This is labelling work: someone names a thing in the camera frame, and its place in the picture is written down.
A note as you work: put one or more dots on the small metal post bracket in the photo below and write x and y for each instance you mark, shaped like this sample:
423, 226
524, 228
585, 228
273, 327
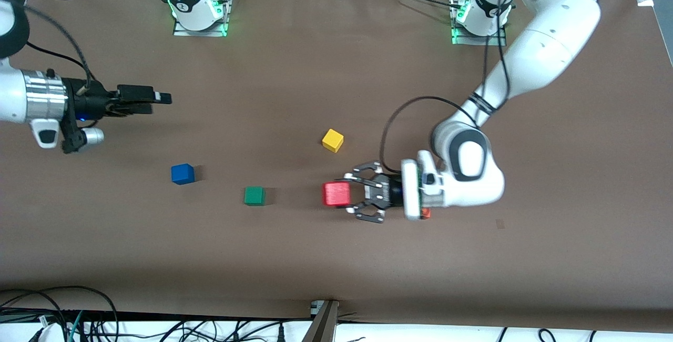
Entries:
315, 308

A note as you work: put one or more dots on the aluminium camera post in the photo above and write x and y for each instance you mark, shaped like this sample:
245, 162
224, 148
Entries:
322, 326

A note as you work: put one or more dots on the orange wooden block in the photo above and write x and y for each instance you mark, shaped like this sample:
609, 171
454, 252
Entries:
426, 214

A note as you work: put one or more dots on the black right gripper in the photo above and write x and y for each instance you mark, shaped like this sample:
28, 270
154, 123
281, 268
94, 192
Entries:
90, 103

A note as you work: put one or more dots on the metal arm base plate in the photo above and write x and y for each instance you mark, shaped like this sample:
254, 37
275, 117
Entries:
462, 41
184, 32

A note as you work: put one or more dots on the green wooden block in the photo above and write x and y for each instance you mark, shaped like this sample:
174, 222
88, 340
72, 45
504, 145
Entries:
254, 196

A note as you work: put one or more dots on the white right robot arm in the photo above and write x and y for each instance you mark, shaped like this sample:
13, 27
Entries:
10, 94

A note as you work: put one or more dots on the red wooden block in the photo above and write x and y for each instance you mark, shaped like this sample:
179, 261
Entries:
336, 193

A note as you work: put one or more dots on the yellow wooden block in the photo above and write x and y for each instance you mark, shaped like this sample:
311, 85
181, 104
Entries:
332, 140

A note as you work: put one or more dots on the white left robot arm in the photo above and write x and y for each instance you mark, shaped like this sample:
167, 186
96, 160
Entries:
552, 42

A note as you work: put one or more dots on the blue wooden block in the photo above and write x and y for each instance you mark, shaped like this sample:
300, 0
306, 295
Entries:
182, 174

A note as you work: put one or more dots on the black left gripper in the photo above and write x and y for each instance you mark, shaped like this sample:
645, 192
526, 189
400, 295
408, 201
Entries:
391, 192

